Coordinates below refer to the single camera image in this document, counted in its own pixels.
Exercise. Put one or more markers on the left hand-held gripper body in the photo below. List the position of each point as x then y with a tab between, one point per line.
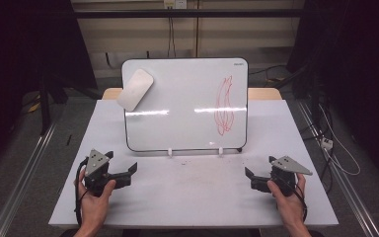
95	163

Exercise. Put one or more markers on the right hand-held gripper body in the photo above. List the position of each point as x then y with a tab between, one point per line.
284	174

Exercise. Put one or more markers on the white whiteboard eraser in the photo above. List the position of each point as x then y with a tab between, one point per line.
135	89

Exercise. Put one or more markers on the person's right hand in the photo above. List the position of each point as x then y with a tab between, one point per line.
289	207

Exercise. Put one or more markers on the person's left hand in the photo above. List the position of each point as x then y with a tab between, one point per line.
92	207

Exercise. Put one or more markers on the black pen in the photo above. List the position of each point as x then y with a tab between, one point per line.
68	140

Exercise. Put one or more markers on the white whiteboard support clip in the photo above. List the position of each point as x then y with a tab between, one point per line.
220	151
169	152

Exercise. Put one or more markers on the white power strip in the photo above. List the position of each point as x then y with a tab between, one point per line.
326	143

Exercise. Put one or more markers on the wooden table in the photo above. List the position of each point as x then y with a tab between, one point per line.
263	94

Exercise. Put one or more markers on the black metal stand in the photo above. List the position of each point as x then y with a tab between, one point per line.
44	105

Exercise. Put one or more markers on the white whiteboard with black rim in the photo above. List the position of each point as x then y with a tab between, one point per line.
184	98

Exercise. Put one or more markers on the black curtain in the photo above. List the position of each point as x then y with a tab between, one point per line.
358	59
19	49

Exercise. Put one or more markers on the black horizontal bar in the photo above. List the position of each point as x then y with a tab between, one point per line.
187	13

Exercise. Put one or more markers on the metal floor rail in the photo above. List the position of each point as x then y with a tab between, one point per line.
23	177
342	177

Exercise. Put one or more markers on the white wall socket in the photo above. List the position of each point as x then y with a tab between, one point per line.
175	3

